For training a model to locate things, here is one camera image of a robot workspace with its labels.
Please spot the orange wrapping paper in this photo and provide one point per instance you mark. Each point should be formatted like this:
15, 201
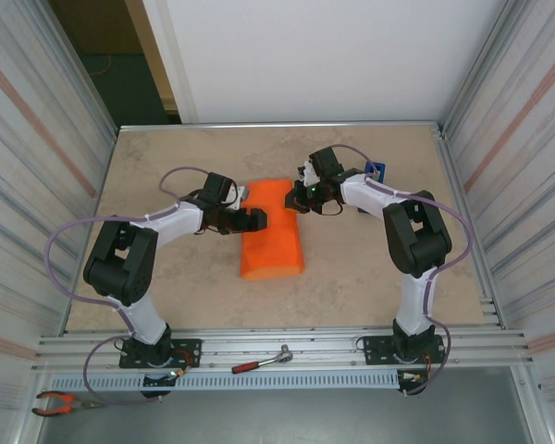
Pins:
270, 250

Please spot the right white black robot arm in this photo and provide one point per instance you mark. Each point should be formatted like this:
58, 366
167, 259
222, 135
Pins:
418, 240

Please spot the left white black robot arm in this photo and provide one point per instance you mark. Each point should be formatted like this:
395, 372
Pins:
120, 263

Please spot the blue tape dispenser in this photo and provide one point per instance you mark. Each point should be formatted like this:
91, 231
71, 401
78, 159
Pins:
380, 167

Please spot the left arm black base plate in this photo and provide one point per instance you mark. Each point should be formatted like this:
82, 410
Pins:
189, 347

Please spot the wide aluminium frame rail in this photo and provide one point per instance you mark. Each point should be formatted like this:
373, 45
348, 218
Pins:
324, 344

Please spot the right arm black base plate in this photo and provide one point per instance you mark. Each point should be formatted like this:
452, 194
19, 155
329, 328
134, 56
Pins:
374, 351

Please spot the white door frame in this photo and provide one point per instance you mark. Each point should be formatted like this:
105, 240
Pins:
171, 60

